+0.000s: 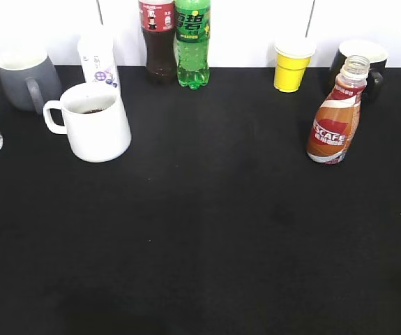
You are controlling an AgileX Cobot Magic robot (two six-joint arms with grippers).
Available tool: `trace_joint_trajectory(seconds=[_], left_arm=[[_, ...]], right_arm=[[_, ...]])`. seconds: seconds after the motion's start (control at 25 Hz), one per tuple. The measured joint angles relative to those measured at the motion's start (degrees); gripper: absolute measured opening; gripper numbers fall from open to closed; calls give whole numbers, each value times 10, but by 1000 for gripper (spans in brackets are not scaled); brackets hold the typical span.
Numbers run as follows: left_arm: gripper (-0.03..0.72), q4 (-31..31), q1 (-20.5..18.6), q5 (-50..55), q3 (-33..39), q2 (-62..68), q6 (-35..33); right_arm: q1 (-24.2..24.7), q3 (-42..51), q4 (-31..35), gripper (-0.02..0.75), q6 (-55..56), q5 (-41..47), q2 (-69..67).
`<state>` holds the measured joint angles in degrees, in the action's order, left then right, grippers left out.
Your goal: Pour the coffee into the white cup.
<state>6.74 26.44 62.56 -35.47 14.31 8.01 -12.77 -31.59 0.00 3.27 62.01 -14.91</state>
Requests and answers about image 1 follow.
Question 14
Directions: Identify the white ceramic mug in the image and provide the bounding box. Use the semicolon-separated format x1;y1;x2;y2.
43;82;132;163

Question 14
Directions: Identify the Nescafe coffee bottle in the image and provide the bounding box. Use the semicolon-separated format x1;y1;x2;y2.
306;56;367;165

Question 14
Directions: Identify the green Sprite bottle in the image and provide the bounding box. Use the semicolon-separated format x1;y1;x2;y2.
174;0;211;90

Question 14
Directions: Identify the yellow paper cup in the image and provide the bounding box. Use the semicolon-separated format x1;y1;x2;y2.
273;37;317;93

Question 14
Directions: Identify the black table cloth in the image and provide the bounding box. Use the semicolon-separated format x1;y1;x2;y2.
0;67;401;334

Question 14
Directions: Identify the cola bottle red label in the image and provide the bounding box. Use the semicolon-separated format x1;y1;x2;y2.
138;0;176;84

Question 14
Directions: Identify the white yogurt drink bottle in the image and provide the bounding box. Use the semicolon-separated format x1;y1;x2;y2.
77;26;121;91

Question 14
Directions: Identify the grey ceramic mug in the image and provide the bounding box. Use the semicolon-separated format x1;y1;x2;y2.
0;46;62;115

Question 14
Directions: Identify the black mug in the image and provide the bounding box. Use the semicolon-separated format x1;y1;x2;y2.
325;39;388;103

